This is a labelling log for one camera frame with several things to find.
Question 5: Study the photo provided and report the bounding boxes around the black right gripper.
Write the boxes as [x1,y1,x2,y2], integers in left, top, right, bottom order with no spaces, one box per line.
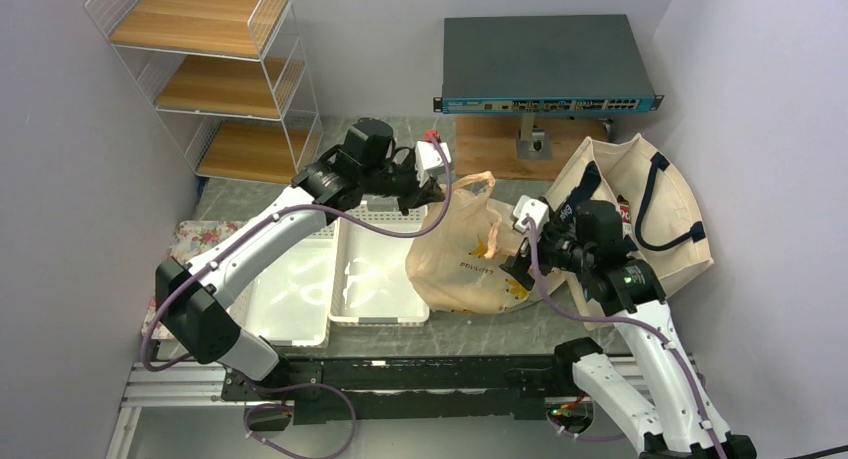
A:
[500,213,594,289]

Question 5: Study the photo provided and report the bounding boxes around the beige canvas tote bag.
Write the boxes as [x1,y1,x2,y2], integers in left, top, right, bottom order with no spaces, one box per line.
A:
[544,134,714,297]

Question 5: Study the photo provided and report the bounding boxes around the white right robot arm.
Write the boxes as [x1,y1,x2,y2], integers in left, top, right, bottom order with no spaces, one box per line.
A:
[502,196,757,458]

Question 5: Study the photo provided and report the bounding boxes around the left white plastic basket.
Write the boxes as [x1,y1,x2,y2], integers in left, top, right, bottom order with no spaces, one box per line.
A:
[228,226,336,348]

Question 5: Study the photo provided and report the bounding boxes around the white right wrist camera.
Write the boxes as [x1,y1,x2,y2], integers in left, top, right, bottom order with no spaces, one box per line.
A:
[511,195,550,234]

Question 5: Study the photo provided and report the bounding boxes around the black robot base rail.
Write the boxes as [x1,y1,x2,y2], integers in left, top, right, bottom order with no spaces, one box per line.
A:
[122,349,601,425]

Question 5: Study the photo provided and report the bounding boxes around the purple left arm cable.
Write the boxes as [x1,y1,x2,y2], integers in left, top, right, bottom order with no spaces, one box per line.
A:
[139,137,456,459]

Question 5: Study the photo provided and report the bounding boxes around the orange plastic grocery bag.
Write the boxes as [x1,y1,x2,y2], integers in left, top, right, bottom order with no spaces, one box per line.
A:
[405,171,542,314]

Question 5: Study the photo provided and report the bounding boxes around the wooden board with metal stand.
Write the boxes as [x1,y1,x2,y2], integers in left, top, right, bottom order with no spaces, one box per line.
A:
[454,115,608,181]

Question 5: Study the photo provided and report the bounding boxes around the dark grey network switch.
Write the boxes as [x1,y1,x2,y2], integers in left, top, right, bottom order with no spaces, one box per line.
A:
[433,14,663,116]

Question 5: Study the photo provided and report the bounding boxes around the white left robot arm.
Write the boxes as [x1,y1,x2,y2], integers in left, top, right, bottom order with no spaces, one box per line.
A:
[141,118,452,399]

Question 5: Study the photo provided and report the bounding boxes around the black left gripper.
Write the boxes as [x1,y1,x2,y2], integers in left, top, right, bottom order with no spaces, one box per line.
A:
[361,154,446,217]

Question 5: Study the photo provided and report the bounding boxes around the white wire wooden shelf rack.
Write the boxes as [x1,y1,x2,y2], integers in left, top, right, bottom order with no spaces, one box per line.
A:
[85,0,323,183]

